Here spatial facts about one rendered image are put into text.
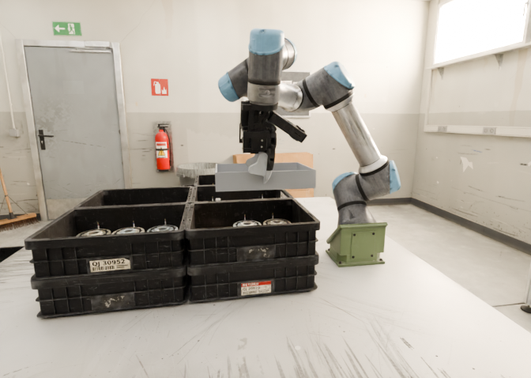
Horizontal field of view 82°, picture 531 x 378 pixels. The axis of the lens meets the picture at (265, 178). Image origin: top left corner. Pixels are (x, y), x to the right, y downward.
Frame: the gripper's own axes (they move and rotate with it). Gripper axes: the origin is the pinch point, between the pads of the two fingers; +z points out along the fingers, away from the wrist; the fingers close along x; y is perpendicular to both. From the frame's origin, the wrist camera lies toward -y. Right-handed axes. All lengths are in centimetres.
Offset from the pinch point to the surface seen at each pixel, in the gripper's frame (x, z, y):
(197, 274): 3.2, 28.2, 19.3
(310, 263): 4.3, 27.9, -14.2
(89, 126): -321, 86, 143
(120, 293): 3, 32, 40
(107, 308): 4, 36, 44
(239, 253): 1.6, 23.5, 7.0
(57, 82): -337, 39, 173
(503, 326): 32, 31, -58
